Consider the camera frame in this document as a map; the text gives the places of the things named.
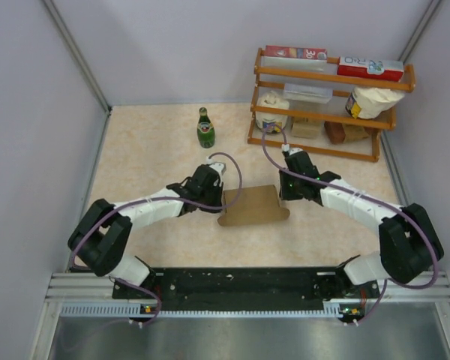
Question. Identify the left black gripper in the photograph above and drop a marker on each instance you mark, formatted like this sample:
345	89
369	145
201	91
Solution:
217	187

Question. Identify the right aluminium frame post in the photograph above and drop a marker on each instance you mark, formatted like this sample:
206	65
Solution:
431	11

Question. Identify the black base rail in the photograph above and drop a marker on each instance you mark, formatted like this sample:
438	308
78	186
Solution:
255	288

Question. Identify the large white bag right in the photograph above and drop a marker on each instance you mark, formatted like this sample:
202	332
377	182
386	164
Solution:
368	103

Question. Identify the red foil box left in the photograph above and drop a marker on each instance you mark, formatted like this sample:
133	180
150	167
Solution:
300	53

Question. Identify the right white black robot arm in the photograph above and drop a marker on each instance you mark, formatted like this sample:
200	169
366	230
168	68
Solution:
408	242

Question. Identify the white bag left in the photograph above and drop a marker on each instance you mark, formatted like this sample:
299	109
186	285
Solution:
272	123

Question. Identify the clear plastic container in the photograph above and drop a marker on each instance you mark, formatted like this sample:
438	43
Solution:
306	93

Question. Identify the brown brick block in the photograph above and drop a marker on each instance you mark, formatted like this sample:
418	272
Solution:
335	132

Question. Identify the green glass bottle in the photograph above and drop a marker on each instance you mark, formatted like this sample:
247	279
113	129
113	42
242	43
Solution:
205	129

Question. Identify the tan cardboard block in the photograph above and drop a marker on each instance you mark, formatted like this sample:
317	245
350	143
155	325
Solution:
308	128

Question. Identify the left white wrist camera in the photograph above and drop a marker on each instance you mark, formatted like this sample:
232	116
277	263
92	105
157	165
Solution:
217	166

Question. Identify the crumpled brown paper bag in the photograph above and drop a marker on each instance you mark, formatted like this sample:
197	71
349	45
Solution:
353	133

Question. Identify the brown cardboard box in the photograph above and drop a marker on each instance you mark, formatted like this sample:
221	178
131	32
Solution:
255	206

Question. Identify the wooden shelf rack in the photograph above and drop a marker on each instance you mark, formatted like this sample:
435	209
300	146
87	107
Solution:
333	111

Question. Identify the aluminium corner frame post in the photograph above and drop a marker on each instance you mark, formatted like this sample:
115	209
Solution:
76	54

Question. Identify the red white box right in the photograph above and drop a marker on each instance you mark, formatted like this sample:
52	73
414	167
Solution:
370	68

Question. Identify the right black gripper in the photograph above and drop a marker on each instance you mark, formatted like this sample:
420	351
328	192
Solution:
285	193

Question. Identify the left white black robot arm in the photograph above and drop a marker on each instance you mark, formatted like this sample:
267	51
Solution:
102	234

